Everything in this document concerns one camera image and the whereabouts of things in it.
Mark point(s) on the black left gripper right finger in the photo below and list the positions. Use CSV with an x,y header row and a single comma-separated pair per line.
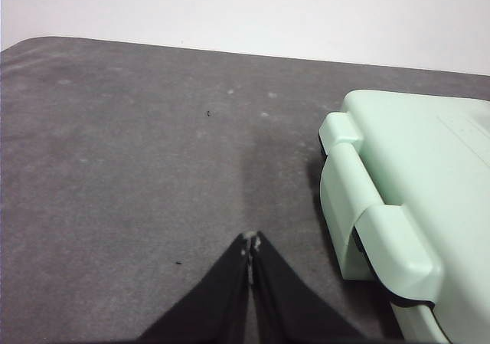
x,y
291,305

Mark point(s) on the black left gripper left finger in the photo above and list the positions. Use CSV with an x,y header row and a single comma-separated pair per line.
x,y
214,305

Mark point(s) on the mint green breakfast machine base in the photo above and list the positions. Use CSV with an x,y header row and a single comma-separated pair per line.
x,y
344,198

